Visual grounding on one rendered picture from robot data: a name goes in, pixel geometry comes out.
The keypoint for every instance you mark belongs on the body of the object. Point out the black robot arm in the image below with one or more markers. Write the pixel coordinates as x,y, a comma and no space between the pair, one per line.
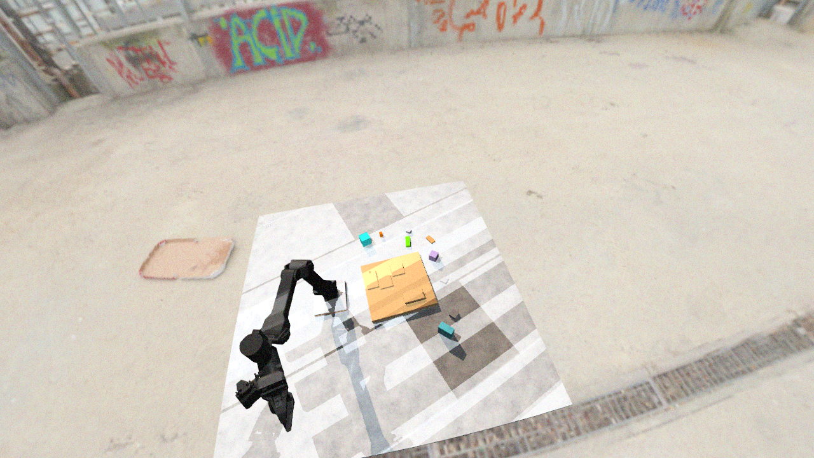
258,346

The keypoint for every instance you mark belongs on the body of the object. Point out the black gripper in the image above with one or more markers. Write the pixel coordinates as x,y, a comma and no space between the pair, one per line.
272,387

